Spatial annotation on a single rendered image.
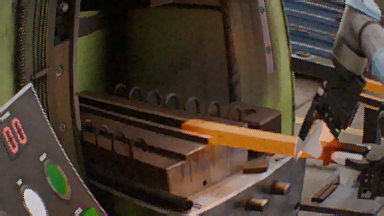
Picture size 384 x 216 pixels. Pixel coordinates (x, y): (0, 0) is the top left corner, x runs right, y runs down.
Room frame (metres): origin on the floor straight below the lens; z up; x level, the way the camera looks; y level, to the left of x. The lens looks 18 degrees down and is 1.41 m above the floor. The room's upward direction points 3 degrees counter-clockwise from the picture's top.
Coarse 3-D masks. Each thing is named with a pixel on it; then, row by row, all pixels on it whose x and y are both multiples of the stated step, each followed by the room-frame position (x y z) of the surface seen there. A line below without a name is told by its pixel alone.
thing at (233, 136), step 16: (192, 128) 1.17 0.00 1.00; (208, 128) 1.15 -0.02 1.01; (224, 128) 1.14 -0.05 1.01; (240, 128) 1.13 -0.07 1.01; (224, 144) 1.13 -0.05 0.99; (240, 144) 1.11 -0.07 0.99; (256, 144) 1.08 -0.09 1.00; (272, 144) 1.06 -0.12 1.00; (288, 144) 1.04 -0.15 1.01; (336, 144) 0.98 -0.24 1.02; (352, 144) 0.96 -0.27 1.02
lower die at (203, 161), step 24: (96, 96) 1.42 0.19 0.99; (96, 120) 1.27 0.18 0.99; (120, 120) 1.26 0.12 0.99; (144, 120) 1.23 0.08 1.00; (216, 120) 1.24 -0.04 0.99; (120, 144) 1.17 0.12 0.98; (168, 144) 1.14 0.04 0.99; (192, 144) 1.13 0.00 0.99; (216, 144) 1.15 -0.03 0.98; (120, 168) 1.13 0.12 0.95; (144, 168) 1.09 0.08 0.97; (168, 168) 1.06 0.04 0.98; (192, 168) 1.10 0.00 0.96; (216, 168) 1.14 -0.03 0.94; (240, 168) 1.19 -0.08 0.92; (192, 192) 1.10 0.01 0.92
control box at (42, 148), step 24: (24, 96) 0.77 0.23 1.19; (0, 120) 0.68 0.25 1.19; (24, 120) 0.74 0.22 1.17; (0, 144) 0.65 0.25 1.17; (24, 144) 0.70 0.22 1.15; (48, 144) 0.77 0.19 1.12; (0, 168) 0.61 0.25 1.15; (24, 168) 0.67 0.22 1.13; (72, 168) 0.79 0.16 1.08; (0, 192) 0.58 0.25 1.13; (24, 192) 0.63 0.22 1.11; (48, 192) 0.69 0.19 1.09; (72, 192) 0.75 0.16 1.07
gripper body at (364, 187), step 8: (376, 152) 0.90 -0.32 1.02; (368, 160) 0.88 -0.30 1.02; (376, 160) 0.87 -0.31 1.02; (376, 168) 0.86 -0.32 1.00; (368, 176) 0.89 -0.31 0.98; (376, 176) 0.86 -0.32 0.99; (360, 184) 0.90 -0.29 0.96; (368, 184) 0.88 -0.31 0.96; (376, 184) 0.86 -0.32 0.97; (360, 192) 0.88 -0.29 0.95; (376, 192) 0.87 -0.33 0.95
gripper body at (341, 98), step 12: (336, 60) 0.94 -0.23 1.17; (336, 72) 0.96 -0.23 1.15; (348, 72) 0.93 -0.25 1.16; (324, 84) 0.97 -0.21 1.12; (336, 84) 0.96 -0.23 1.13; (348, 84) 0.94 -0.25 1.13; (360, 84) 0.92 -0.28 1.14; (324, 96) 0.96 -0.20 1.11; (336, 96) 0.96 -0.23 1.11; (348, 96) 0.94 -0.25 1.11; (324, 108) 0.97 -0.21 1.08; (336, 108) 0.94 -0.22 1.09; (348, 108) 0.94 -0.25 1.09; (324, 120) 0.97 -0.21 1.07; (336, 120) 0.95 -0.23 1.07; (348, 120) 0.97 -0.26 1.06; (336, 132) 0.94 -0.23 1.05
